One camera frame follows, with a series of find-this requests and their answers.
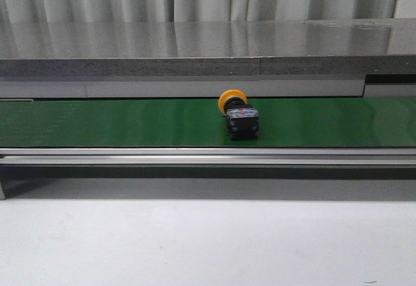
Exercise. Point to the yellow mushroom push button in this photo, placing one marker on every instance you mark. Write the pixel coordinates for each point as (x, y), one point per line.
(242, 119)

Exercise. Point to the grey stone slab table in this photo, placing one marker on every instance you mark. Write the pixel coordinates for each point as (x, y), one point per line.
(99, 49)

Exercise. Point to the green conveyor belt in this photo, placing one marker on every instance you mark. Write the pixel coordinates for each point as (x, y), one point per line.
(363, 122)

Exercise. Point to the grey conveyor rear guard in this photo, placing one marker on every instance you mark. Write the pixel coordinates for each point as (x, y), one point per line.
(261, 86)

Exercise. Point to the aluminium conveyor front rail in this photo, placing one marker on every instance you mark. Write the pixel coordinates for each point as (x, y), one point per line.
(299, 174)

